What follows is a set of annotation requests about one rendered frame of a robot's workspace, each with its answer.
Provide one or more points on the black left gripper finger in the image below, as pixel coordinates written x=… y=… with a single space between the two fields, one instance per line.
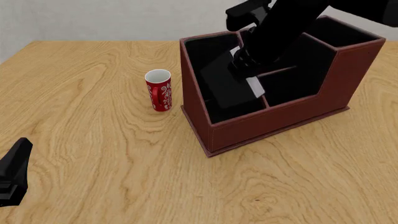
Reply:
x=17 y=161

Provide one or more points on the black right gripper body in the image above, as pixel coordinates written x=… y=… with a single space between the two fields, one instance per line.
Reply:
x=244 y=63

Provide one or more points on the red-brown desk caddy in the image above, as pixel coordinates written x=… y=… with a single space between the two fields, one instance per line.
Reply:
x=280 y=121

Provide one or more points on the red mug with white pattern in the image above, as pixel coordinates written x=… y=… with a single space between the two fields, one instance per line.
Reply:
x=162 y=92

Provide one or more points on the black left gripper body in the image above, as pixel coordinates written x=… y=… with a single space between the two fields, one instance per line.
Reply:
x=11 y=194

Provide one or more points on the black book with white pages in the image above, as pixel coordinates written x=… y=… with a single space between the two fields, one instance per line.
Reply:
x=224 y=88

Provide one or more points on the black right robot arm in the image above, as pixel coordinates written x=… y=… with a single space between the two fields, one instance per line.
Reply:
x=281 y=28

